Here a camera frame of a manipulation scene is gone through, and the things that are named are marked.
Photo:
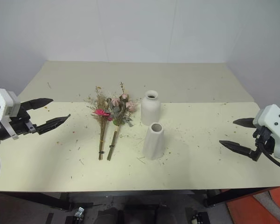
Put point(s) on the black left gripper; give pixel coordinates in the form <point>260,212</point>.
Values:
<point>22,122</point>

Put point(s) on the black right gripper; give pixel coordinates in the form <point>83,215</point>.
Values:
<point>262,142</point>

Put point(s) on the white tapered ceramic vase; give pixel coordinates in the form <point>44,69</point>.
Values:
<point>154,144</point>

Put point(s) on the white bottle-shaped ceramic vase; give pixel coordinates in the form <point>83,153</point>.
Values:
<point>150,109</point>

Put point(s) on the dried bouquet with magenta flower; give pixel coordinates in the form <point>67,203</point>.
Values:
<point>102,121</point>

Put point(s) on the dried bouquet with pink roses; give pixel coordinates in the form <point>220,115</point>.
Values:
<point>120,109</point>

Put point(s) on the orange sheet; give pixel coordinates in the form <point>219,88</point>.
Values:
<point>252,212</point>

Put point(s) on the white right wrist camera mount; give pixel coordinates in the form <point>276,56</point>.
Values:
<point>274,121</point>

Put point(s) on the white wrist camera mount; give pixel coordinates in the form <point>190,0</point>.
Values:
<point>274,121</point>
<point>1,102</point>

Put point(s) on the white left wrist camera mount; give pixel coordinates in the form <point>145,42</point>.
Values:
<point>1,102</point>

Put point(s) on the black table frame leg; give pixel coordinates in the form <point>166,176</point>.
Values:
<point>235,196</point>

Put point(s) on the silver caster bracket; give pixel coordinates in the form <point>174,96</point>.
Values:
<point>79,212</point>

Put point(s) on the black table frame crossbar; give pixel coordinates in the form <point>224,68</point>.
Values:
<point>130,192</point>

